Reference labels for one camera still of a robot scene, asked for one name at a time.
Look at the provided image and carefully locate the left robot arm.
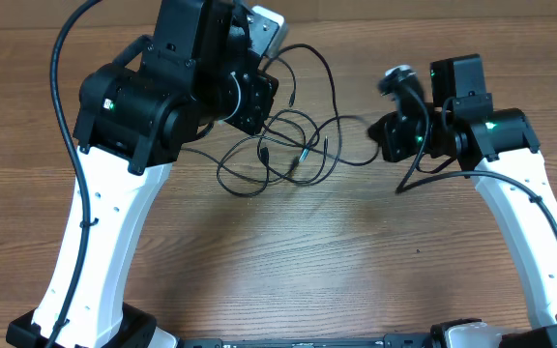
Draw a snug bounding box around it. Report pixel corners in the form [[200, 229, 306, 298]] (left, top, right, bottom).
[[6, 0, 288, 347]]

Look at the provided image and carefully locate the black braided cable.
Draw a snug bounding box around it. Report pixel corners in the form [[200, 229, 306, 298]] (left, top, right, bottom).
[[258, 43, 381, 188]]

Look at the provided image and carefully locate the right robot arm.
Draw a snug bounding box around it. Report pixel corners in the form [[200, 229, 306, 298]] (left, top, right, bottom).
[[367, 54, 557, 347]]

